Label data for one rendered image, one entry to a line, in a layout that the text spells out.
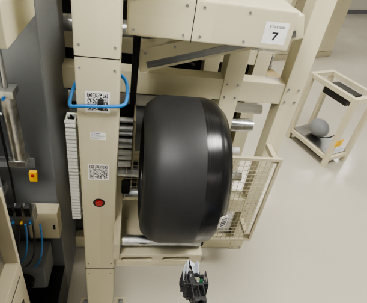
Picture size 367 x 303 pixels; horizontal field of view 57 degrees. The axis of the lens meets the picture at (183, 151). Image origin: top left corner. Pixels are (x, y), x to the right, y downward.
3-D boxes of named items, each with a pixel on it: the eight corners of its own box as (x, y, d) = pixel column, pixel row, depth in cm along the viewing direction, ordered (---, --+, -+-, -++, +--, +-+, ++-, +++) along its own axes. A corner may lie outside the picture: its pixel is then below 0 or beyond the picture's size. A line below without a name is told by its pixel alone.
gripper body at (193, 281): (206, 269, 113) (213, 300, 103) (202, 285, 118) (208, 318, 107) (184, 269, 112) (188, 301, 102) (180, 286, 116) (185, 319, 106)
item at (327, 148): (322, 167, 355) (357, 100, 308) (285, 135, 396) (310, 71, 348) (345, 161, 371) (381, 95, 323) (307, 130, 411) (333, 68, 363)
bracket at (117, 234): (112, 260, 138) (112, 244, 132) (117, 190, 169) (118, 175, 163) (121, 260, 138) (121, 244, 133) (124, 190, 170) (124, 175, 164)
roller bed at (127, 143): (93, 168, 172) (92, 118, 154) (96, 149, 184) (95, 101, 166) (133, 169, 176) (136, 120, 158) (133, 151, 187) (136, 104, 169)
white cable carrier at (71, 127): (72, 219, 139) (63, 119, 110) (74, 209, 143) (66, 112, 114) (83, 219, 140) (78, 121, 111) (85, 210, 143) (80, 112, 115)
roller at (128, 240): (119, 247, 139) (119, 238, 137) (119, 241, 143) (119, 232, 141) (202, 248, 144) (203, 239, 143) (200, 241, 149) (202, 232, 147)
